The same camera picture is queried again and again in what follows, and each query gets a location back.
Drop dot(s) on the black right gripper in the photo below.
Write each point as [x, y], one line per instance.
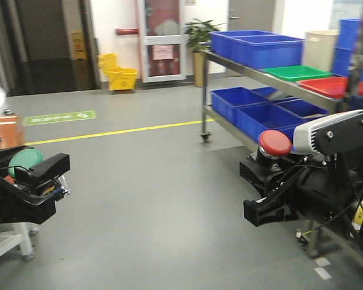
[304, 187]

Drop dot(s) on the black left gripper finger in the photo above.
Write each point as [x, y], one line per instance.
[44, 176]
[17, 206]

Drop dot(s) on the green mushroom push button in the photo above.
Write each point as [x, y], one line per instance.
[27, 158]

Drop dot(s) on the red mushroom push button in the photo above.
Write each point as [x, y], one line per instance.
[272, 145]

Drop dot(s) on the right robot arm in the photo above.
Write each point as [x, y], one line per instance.
[296, 187]

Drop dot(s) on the green plastic tray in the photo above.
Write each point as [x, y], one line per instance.
[296, 73]

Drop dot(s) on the red plastic tray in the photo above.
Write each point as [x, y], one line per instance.
[333, 87]

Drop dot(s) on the yellow mop bucket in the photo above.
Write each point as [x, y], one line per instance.
[119, 78]

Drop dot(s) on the blue bin on cart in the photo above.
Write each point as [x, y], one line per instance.
[266, 51]

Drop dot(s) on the beige plastic bin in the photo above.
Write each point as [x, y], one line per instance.
[318, 50]

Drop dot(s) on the potted green plant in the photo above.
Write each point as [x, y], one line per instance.
[199, 36]

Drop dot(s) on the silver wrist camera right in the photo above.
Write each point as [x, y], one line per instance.
[334, 133]

